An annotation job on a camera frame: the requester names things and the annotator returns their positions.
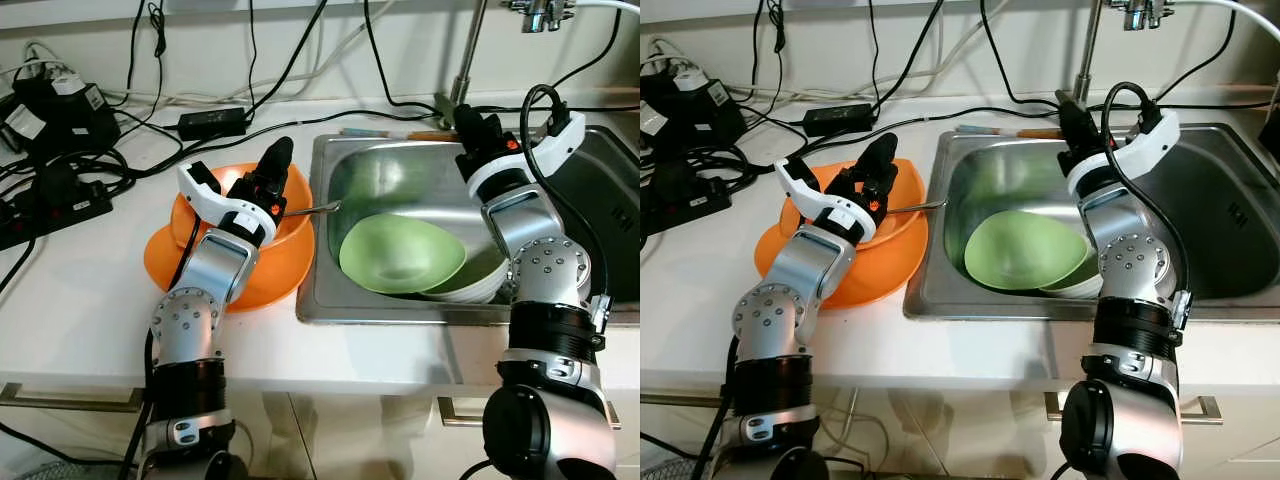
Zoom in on slim grey orange utensil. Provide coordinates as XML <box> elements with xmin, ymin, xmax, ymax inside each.
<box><xmin>955</xmin><ymin>124</ymin><xmax>1063</xmax><ymax>139</ymax></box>
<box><xmin>340</xmin><ymin>127</ymin><xmax>459</xmax><ymax>142</ymax></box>

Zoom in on orange plastic plate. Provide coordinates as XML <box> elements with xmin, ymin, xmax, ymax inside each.
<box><xmin>143</xmin><ymin>222</ymin><xmax>317</xmax><ymax>313</ymax></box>
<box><xmin>753</xmin><ymin>215</ymin><xmax>929</xmax><ymax>309</ymax></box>

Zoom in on metal kitchen faucet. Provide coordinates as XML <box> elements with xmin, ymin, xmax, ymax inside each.
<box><xmin>1055</xmin><ymin>0</ymin><xmax>1176</xmax><ymax>111</ymax></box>
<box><xmin>435</xmin><ymin>0</ymin><xmax>581</xmax><ymax>131</ymax></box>

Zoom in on white kitchen cabinet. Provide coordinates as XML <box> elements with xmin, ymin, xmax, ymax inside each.
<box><xmin>0</xmin><ymin>375</ymin><xmax>641</xmax><ymax>480</ymax></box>
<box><xmin>640</xmin><ymin>375</ymin><xmax>1280</xmax><ymax>480</ymax></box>

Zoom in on small black power brick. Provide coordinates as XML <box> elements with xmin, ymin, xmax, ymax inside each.
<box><xmin>178</xmin><ymin>105</ymin><xmax>248</xmax><ymax>141</ymax></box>
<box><xmin>803</xmin><ymin>103</ymin><xmax>876</xmax><ymax>138</ymax></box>

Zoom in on stainless steel sink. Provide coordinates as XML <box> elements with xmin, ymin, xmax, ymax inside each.
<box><xmin>297</xmin><ymin>125</ymin><xmax>641</xmax><ymax>326</ymax></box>
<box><xmin>905</xmin><ymin>123</ymin><xmax>1280</xmax><ymax>321</ymax></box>

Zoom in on green plastic bowl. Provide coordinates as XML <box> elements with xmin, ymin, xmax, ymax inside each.
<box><xmin>963</xmin><ymin>210</ymin><xmax>1091</xmax><ymax>291</ymax></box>
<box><xmin>338</xmin><ymin>212</ymin><xmax>468</xmax><ymax>296</ymax></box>

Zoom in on white bowl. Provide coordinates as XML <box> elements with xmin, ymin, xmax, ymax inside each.
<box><xmin>1040</xmin><ymin>250</ymin><xmax>1103</xmax><ymax>299</ymax></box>
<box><xmin>415</xmin><ymin>245</ymin><xmax>513</xmax><ymax>304</ymax></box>

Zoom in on black labelled power adapter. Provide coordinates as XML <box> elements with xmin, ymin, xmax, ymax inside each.
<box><xmin>640</xmin><ymin>65</ymin><xmax>746</xmax><ymax>151</ymax></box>
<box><xmin>0</xmin><ymin>70</ymin><xmax>121</xmax><ymax>156</ymax></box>

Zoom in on black power strip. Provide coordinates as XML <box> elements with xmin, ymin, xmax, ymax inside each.
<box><xmin>0</xmin><ymin>165</ymin><xmax>113</xmax><ymax>251</ymax></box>
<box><xmin>640</xmin><ymin>170</ymin><xmax>731</xmax><ymax>236</ymax></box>

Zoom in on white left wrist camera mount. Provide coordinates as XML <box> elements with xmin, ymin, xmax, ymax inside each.
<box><xmin>775</xmin><ymin>157</ymin><xmax>881</xmax><ymax>241</ymax></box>
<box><xmin>177</xmin><ymin>160</ymin><xmax>281</xmax><ymax>246</ymax></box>

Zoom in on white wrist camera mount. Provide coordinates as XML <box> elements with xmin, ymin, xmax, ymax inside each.
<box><xmin>465</xmin><ymin>110</ymin><xmax>588</xmax><ymax>201</ymax></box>
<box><xmin>177</xmin><ymin>160</ymin><xmax>281</xmax><ymax>246</ymax></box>
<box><xmin>1065</xmin><ymin>108</ymin><xmax>1181</xmax><ymax>196</ymax></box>
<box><xmin>775</xmin><ymin>157</ymin><xmax>881</xmax><ymax>241</ymax></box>

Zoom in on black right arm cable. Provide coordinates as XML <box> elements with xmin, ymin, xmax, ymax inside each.
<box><xmin>520</xmin><ymin>83</ymin><xmax>613</xmax><ymax>301</ymax></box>
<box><xmin>1100</xmin><ymin>80</ymin><xmax>1196</xmax><ymax>301</ymax></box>

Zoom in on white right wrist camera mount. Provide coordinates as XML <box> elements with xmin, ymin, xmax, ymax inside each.
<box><xmin>465</xmin><ymin>110</ymin><xmax>588</xmax><ymax>201</ymax></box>
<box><xmin>1065</xmin><ymin>108</ymin><xmax>1181</xmax><ymax>196</ymax></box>

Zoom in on long black power cable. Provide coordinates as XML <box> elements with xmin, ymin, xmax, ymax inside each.
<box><xmin>740</xmin><ymin>98</ymin><xmax>1280</xmax><ymax>171</ymax></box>
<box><xmin>130</xmin><ymin>100</ymin><xmax>641</xmax><ymax>181</ymax></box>

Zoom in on metal cabinet handle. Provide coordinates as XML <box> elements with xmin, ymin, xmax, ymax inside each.
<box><xmin>437</xmin><ymin>397</ymin><xmax>621</xmax><ymax>429</ymax></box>
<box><xmin>0</xmin><ymin>383</ymin><xmax>141</xmax><ymax>413</ymax></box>
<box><xmin>1045</xmin><ymin>392</ymin><xmax>1223</xmax><ymax>426</ymax></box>
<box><xmin>640</xmin><ymin>388</ymin><xmax>731</xmax><ymax>409</ymax></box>

